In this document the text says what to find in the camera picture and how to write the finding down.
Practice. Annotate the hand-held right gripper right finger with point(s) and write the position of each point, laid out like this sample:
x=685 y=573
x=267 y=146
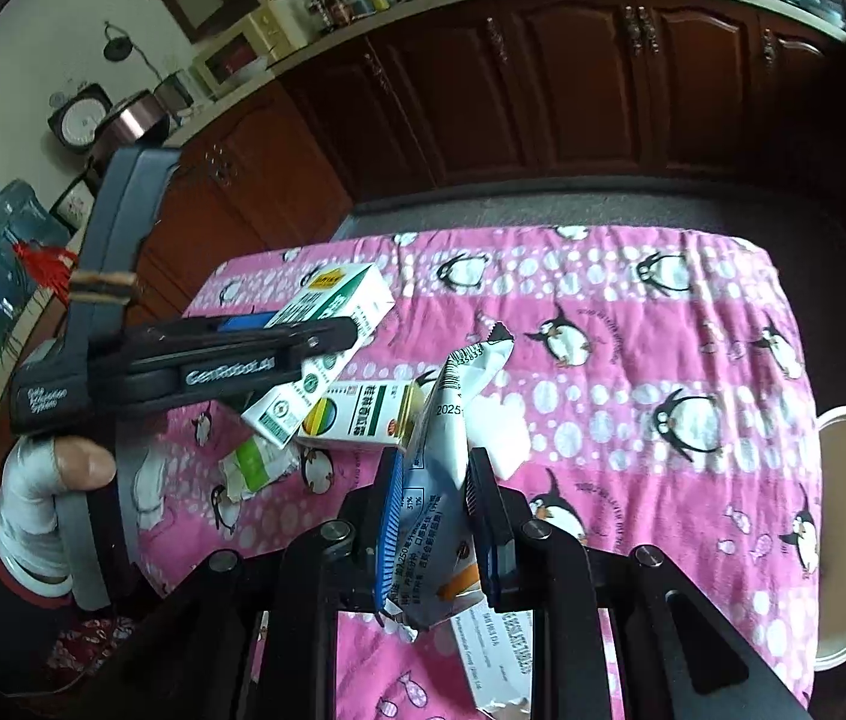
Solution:
x=479 y=517

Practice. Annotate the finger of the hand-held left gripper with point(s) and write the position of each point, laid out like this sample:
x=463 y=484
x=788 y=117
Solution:
x=310 y=341
x=243 y=324

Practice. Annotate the torn white tablet box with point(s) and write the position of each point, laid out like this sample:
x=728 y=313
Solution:
x=490 y=656

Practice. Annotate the cream microwave oven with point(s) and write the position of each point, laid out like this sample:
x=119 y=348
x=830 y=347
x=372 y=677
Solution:
x=243 y=45

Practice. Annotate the pink penguin print blanket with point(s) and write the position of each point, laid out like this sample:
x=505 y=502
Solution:
x=730 y=480

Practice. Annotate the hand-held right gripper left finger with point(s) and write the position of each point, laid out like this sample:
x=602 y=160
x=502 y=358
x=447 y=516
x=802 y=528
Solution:
x=393 y=532

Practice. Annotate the red tassel ornament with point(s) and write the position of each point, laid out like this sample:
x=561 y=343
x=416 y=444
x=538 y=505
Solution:
x=48 y=266

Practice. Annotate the person's left hand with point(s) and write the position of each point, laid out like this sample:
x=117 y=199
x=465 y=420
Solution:
x=40 y=480

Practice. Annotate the wooden base cabinets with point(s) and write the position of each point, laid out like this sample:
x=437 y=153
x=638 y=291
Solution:
x=543 y=90

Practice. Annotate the white green wrapper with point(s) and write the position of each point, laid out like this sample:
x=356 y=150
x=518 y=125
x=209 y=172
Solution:
x=258 y=465

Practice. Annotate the black hanging ladle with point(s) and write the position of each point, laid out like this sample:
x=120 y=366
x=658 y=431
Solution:
x=121 y=49

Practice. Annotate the yellow green medicine box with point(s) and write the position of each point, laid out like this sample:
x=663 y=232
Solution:
x=363 y=420

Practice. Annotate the silver rice cooker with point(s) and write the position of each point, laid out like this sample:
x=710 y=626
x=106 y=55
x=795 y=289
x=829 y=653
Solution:
x=134 y=120

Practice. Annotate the white dial kitchen scale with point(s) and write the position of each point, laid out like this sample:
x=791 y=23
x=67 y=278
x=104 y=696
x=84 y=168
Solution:
x=78 y=120

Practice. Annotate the steel canister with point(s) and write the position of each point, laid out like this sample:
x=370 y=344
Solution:
x=172 y=90

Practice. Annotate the small white foam block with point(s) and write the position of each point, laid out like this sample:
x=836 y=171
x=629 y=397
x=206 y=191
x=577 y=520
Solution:
x=502 y=435

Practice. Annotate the green white milk carton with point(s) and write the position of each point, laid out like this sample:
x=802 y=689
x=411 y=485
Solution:
x=348 y=292

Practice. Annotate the white printed milk pouch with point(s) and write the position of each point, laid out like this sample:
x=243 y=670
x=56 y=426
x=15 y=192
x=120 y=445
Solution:
x=434 y=450

